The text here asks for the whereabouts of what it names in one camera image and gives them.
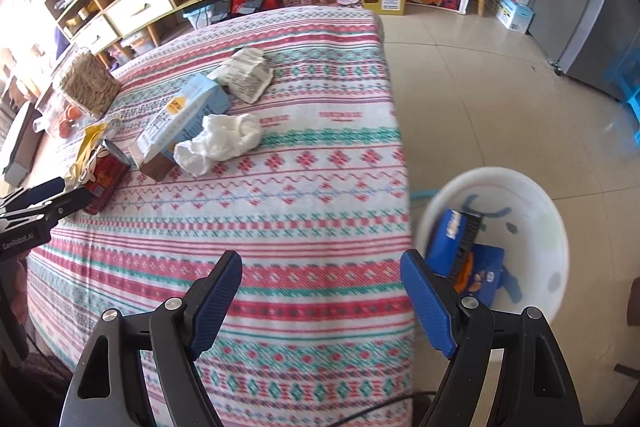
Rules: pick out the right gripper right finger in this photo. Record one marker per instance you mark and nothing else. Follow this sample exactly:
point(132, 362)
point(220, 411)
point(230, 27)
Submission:
point(534, 386)

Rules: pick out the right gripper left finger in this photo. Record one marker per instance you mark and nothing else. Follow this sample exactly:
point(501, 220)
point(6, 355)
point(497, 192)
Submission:
point(108, 387)

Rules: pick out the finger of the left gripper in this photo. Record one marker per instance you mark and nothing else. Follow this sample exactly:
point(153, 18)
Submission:
point(23, 197)
point(38, 220)

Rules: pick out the yellow snack wrapper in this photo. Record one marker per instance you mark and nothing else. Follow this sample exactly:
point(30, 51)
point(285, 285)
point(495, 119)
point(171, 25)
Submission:
point(93, 134)

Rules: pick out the red drink can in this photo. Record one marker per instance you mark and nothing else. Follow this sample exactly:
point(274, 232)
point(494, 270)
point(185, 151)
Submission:
point(106, 167)

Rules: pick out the light blue carton box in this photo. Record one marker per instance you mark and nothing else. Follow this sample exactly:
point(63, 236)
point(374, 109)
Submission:
point(179, 119)

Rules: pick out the white tissue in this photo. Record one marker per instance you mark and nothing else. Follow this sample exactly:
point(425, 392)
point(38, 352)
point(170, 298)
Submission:
point(222, 138)

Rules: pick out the white printed snack bag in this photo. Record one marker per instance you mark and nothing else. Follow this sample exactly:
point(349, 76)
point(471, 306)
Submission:
point(246, 74)

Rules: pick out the white plastic trash bin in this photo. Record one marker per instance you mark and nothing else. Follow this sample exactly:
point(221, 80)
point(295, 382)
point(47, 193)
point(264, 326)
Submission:
point(518, 217)

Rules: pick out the glass jar with oranges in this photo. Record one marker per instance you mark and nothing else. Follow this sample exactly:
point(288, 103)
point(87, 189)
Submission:
point(61, 118)

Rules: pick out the blue snack bag in bin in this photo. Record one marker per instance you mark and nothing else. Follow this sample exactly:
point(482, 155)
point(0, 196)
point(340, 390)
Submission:
point(453, 252)

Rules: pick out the clear jar of biscuits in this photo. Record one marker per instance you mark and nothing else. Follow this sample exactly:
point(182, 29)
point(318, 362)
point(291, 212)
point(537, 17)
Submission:
point(85, 81)

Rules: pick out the patterned striped tablecloth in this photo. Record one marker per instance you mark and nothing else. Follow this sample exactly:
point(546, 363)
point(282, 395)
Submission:
point(320, 327)

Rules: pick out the blue white appliance box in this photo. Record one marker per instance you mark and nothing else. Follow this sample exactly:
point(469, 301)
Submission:
point(511, 14)

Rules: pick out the grey refrigerator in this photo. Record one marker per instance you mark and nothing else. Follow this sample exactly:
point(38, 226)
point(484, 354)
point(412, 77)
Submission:
point(587, 40)

